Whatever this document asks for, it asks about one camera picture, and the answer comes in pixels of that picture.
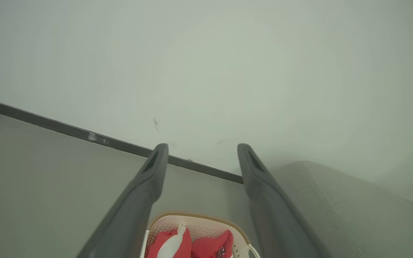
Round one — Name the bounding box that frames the dark grey baseboard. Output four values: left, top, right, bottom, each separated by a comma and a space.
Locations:
0, 95, 244, 184

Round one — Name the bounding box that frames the red cloth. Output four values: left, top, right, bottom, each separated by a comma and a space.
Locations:
146, 226, 193, 258
191, 229, 234, 258

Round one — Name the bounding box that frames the grey fabric sofa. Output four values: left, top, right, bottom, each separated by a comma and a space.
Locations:
269, 161, 413, 258

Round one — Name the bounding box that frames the cream plastic laundry basket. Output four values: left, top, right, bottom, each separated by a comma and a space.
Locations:
140, 212, 261, 258

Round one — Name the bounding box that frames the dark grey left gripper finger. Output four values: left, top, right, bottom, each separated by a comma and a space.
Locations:
238, 143, 331, 258
77, 143, 169, 258

